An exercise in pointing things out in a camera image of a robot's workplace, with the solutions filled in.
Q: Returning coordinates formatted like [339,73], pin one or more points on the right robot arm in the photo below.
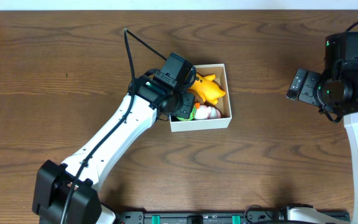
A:
[350,119]

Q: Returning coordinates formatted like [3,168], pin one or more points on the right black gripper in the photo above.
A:
[307,94]

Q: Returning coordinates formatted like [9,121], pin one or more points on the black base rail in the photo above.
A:
[254,214]

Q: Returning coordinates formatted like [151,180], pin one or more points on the green numbered ball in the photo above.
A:
[191,117]

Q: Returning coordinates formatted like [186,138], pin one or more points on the yellow rubber figure toy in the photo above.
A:
[207,88]

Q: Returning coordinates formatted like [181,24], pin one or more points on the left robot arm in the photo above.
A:
[68,192]

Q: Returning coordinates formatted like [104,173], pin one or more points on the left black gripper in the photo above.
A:
[184,107]

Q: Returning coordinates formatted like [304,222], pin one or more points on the white cardboard box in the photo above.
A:
[224,104]

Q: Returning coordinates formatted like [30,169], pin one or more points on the white duck toy pink hat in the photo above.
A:
[206,112]

